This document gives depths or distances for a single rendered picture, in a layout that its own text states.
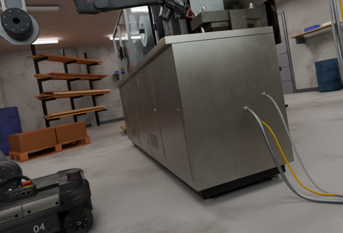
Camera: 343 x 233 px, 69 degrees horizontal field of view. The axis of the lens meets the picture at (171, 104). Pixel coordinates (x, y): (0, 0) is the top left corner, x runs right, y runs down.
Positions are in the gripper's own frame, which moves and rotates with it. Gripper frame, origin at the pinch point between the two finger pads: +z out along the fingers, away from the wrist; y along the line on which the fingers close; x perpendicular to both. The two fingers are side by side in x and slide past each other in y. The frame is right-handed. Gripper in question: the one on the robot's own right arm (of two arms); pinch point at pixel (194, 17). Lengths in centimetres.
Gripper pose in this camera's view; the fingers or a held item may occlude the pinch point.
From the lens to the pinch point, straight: 166.3
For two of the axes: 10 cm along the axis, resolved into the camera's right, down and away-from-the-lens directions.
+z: 9.0, 3.5, 2.8
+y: 3.1, -0.2, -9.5
